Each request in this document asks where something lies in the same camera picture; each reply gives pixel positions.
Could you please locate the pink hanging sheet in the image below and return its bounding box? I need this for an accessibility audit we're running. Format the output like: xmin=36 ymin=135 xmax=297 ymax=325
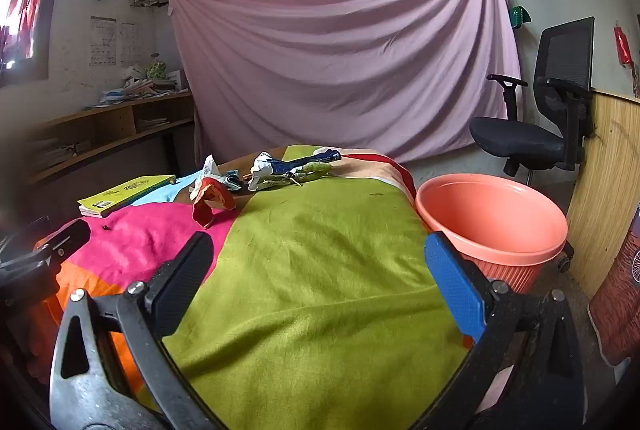
xmin=168 ymin=0 xmax=523 ymax=165

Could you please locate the printed curtain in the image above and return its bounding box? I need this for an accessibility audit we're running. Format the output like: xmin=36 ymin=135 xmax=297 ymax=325
xmin=587 ymin=205 xmax=640 ymax=367

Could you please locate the wooden shelf desk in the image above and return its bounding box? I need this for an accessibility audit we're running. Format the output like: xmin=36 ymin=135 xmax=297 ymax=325
xmin=25 ymin=90 xmax=196 ymax=185

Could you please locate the multicoloured patchwork blanket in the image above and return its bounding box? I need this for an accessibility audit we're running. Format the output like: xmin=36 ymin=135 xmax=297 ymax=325
xmin=30 ymin=145 xmax=476 ymax=430

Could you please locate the window with red curtain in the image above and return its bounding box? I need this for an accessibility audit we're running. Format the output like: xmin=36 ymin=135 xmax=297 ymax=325
xmin=0 ymin=0 xmax=52 ymax=85

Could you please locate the red wrapper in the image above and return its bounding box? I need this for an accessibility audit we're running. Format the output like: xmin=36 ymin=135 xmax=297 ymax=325
xmin=191 ymin=177 xmax=236 ymax=229

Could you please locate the blue foil wrapper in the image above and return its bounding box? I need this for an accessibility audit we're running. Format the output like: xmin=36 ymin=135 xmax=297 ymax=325
xmin=248 ymin=149 xmax=343 ymax=183

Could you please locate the small wall calendar sheet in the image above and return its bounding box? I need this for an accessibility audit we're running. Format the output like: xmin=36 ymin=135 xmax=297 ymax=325
xmin=119 ymin=22 xmax=143 ymax=66

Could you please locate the pink plastic bucket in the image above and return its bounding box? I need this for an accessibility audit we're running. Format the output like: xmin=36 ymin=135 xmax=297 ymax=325
xmin=415 ymin=174 xmax=569 ymax=295

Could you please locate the red hanging ornament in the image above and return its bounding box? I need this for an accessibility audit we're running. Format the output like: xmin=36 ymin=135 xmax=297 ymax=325
xmin=614 ymin=26 xmax=635 ymax=65

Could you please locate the black office chair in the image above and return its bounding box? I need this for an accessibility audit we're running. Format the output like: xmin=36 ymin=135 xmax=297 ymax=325
xmin=470 ymin=16 xmax=596 ymax=274

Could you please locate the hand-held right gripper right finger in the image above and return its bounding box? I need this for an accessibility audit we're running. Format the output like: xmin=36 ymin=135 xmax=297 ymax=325
xmin=410 ymin=232 xmax=586 ymax=430

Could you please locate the yellow book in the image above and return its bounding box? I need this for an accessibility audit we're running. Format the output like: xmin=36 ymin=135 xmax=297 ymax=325
xmin=77 ymin=175 xmax=177 ymax=218

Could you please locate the pile of books and papers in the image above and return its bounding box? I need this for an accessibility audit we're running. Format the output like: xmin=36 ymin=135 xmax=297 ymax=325
xmin=97 ymin=77 xmax=183 ymax=106

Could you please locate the olive green wrapper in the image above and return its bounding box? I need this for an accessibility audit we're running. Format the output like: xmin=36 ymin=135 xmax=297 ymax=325
xmin=294 ymin=161 xmax=334 ymax=184

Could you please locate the large wall calendar sheet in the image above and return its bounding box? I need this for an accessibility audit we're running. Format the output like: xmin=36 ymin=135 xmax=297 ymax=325
xmin=90 ymin=16 xmax=117 ymax=67

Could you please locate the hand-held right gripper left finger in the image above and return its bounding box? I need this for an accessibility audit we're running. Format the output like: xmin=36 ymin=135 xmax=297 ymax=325
xmin=48 ymin=232 xmax=226 ymax=430

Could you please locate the wooden wall panel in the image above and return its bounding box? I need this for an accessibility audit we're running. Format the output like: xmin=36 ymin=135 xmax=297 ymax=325
xmin=567 ymin=90 xmax=640 ymax=301

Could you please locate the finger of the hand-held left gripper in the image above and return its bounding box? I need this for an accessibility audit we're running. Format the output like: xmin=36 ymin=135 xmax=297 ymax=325
xmin=35 ymin=220 xmax=92 ymax=261

